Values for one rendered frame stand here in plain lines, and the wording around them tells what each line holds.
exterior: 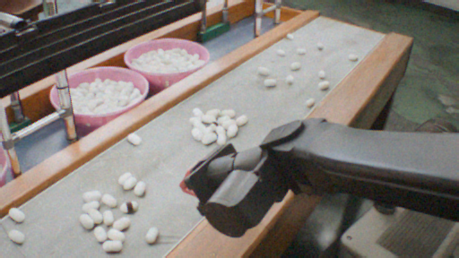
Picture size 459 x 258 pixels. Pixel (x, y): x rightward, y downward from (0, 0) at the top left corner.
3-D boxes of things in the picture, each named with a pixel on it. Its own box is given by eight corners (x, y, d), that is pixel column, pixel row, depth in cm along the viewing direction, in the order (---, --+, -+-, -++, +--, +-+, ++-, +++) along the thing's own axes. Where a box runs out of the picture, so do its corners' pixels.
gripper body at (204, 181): (179, 179, 56) (213, 170, 51) (222, 143, 63) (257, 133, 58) (203, 218, 57) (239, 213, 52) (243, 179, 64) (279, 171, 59)
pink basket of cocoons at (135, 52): (224, 78, 137) (226, 52, 132) (172, 111, 119) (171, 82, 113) (164, 57, 149) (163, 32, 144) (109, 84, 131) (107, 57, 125)
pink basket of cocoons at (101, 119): (163, 101, 123) (162, 73, 118) (126, 154, 102) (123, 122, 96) (84, 90, 127) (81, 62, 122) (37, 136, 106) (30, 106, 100)
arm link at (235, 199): (343, 172, 49) (306, 116, 47) (307, 243, 41) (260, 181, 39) (272, 189, 57) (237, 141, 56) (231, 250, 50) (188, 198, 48)
